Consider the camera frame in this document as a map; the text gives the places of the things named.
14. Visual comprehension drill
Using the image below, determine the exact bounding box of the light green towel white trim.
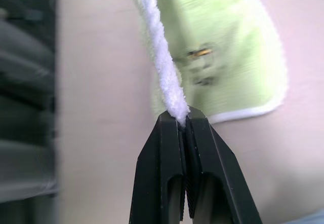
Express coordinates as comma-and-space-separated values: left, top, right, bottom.
123, 0, 289, 128

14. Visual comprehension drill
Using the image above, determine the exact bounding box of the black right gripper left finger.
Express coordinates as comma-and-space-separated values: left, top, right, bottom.
129, 113, 187, 224

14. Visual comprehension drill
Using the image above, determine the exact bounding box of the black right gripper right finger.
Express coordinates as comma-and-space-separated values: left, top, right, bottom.
184, 106, 264, 224

